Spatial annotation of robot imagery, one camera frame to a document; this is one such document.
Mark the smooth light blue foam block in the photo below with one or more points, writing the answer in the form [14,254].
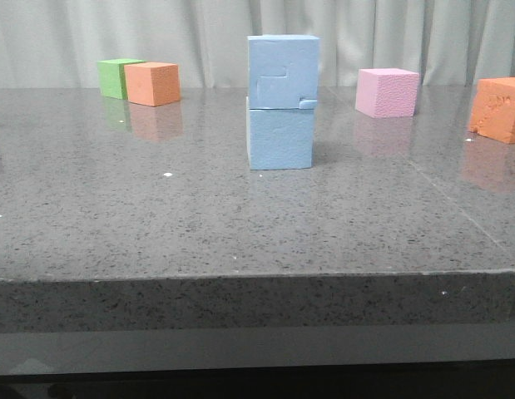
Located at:
[279,139]

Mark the textured light blue foam block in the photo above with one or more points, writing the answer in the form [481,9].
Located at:
[283,71]

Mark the smooth orange foam block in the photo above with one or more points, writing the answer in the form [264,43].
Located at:
[152,83]

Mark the pink foam block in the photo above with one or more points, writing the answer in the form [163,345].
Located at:
[386,92]

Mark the green foam block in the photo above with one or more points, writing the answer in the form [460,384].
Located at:
[112,78]

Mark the dented orange foam block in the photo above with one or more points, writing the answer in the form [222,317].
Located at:
[493,110]

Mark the grey pleated curtain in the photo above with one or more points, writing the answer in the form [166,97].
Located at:
[58,43]

